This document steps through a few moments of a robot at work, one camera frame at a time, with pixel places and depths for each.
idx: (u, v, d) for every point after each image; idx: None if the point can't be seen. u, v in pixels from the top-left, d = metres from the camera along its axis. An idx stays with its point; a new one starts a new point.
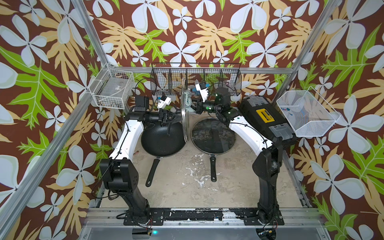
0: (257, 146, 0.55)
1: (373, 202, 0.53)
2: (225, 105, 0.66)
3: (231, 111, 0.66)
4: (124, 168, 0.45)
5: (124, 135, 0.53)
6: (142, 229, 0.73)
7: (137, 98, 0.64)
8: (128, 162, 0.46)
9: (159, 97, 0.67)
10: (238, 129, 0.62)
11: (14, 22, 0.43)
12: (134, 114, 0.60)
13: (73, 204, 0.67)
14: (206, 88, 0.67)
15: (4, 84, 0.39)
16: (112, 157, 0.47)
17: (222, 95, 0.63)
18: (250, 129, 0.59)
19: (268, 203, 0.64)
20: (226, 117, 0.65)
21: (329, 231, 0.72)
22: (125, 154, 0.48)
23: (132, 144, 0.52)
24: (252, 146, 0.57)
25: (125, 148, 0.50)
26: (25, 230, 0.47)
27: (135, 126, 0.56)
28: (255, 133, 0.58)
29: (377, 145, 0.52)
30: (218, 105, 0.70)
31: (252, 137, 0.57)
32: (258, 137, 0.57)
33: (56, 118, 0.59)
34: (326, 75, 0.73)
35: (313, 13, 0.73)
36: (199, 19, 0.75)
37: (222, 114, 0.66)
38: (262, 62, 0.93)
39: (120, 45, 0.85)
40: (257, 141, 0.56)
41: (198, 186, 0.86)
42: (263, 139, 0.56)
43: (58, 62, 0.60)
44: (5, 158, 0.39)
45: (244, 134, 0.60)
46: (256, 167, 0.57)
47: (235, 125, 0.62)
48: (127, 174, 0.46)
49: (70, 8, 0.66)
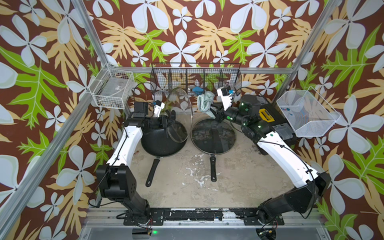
0: (300, 176, 0.43)
1: (373, 202, 0.53)
2: (253, 116, 0.54)
3: (260, 124, 0.54)
4: (121, 175, 0.44)
5: (122, 141, 0.52)
6: (142, 229, 0.73)
7: (136, 104, 0.63)
8: (125, 168, 0.45)
9: (155, 101, 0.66)
10: (271, 150, 0.50)
11: (14, 22, 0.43)
12: (134, 120, 0.60)
13: (73, 204, 0.67)
14: (229, 95, 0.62)
15: (4, 84, 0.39)
16: (109, 164, 0.46)
17: (250, 104, 0.51)
18: (289, 154, 0.47)
19: (276, 212, 0.60)
20: (255, 132, 0.52)
21: (329, 231, 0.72)
22: (123, 160, 0.47)
23: (130, 150, 0.51)
24: (291, 174, 0.46)
25: (123, 154, 0.48)
26: (25, 230, 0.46)
27: (134, 132, 0.55)
28: (294, 158, 0.46)
29: (377, 145, 0.52)
30: (244, 117, 0.57)
31: (292, 164, 0.45)
32: (300, 164, 0.45)
33: (56, 118, 0.59)
34: (326, 75, 0.73)
35: (313, 13, 0.73)
36: (199, 19, 0.75)
37: (249, 128, 0.54)
38: (262, 62, 0.93)
39: (120, 45, 0.85)
40: (299, 170, 0.44)
41: (197, 186, 0.86)
42: (307, 169, 0.44)
43: (59, 63, 0.60)
44: (5, 158, 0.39)
45: (278, 156, 0.48)
46: (292, 199, 0.47)
47: (267, 143, 0.50)
48: (125, 180, 0.44)
49: (70, 8, 0.66)
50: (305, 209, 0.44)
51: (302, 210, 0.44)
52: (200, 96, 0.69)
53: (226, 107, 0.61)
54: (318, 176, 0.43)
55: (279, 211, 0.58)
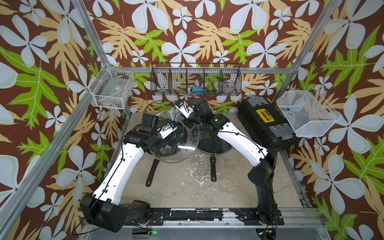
0: (254, 157, 0.51)
1: (373, 202, 0.53)
2: (206, 113, 0.60)
3: (217, 118, 0.58)
4: (105, 212, 0.38)
5: (116, 165, 0.45)
6: (142, 229, 0.73)
7: (145, 116, 0.56)
8: (111, 206, 0.39)
9: (171, 122, 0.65)
10: (228, 138, 0.56)
11: (14, 22, 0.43)
12: (135, 135, 0.51)
13: (73, 203, 0.67)
14: (183, 104, 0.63)
15: (4, 84, 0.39)
16: (95, 196, 0.40)
17: (198, 103, 0.59)
18: (244, 138, 0.54)
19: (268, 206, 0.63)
20: (213, 126, 0.57)
21: (329, 231, 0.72)
22: (110, 195, 0.40)
23: (123, 179, 0.44)
24: (247, 156, 0.54)
25: (112, 185, 0.42)
26: (25, 230, 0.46)
27: (132, 153, 0.48)
28: (248, 142, 0.53)
29: (377, 145, 0.52)
30: (198, 116, 0.64)
31: (246, 147, 0.52)
32: (253, 146, 0.53)
33: (56, 118, 0.59)
34: (326, 75, 0.73)
35: (313, 13, 0.73)
36: (199, 19, 0.75)
37: (207, 123, 0.59)
38: (262, 61, 0.93)
39: (120, 45, 0.85)
40: (252, 151, 0.52)
41: (197, 186, 0.86)
42: (258, 148, 0.52)
43: (59, 62, 0.60)
44: (5, 158, 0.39)
45: (236, 144, 0.55)
46: (253, 176, 0.54)
47: (225, 133, 0.56)
48: (109, 219, 0.39)
49: (70, 7, 0.66)
50: (264, 183, 0.54)
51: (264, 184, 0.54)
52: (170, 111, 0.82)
53: (186, 116, 0.70)
54: (267, 152, 0.52)
55: (267, 202, 0.62)
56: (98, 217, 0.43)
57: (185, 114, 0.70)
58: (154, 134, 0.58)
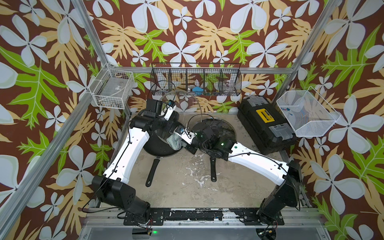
0: (276, 175, 0.45)
1: (373, 202, 0.53)
2: (211, 137, 0.57)
3: (224, 141, 0.55)
4: (115, 190, 0.41)
5: (124, 148, 0.47)
6: (142, 229, 0.73)
7: (149, 102, 0.56)
8: (121, 184, 0.41)
9: (169, 102, 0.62)
10: (241, 160, 0.51)
11: (14, 22, 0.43)
12: (140, 120, 0.53)
13: (73, 203, 0.67)
14: (183, 130, 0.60)
15: (4, 84, 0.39)
16: (105, 175, 0.43)
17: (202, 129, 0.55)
18: (257, 157, 0.49)
19: (272, 211, 0.61)
20: (222, 150, 0.53)
21: (329, 231, 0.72)
22: (119, 175, 0.43)
23: (131, 161, 0.46)
24: (266, 175, 0.48)
25: (121, 166, 0.44)
26: (25, 230, 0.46)
27: (139, 137, 0.49)
28: (264, 160, 0.48)
29: (377, 145, 0.52)
30: (205, 143, 0.60)
31: (264, 166, 0.47)
32: (271, 163, 0.47)
33: (56, 118, 0.59)
34: (326, 75, 0.73)
35: (313, 13, 0.73)
36: (199, 19, 0.75)
37: (215, 149, 0.55)
38: (262, 61, 0.93)
39: (120, 45, 0.85)
40: (272, 169, 0.46)
41: (197, 186, 0.86)
42: (277, 164, 0.47)
43: (58, 63, 0.60)
44: (5, 158, 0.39)
45: (251, 164, 0.50)
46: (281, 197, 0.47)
47: (236, 156, 0.52)
48: (120, 197, 0.41)
49: (70, 8, 0.66)
50: (295, 202, 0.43)
51: (294, 203, 0.45)
52: (168, 138, 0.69)
53: (189, 142, 0.66)
54: (289, 167, 0.46)
55: (276, 210, 0.59)
56: (109, 195, 0.46)
57: (187, 140, 0.65)
58: (158, 118, 0.61)
